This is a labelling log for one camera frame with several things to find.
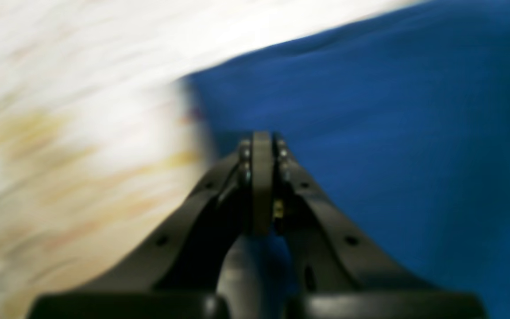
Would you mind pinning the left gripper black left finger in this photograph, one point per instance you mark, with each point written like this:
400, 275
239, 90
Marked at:
174, 272

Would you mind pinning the terrazzo patterned tablecloth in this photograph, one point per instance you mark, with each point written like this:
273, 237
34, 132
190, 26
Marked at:
98, 143

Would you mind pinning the navy blue t-shirt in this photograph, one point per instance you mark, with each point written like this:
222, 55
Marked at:
404, 120

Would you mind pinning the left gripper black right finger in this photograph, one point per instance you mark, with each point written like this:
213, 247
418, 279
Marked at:
342, 273

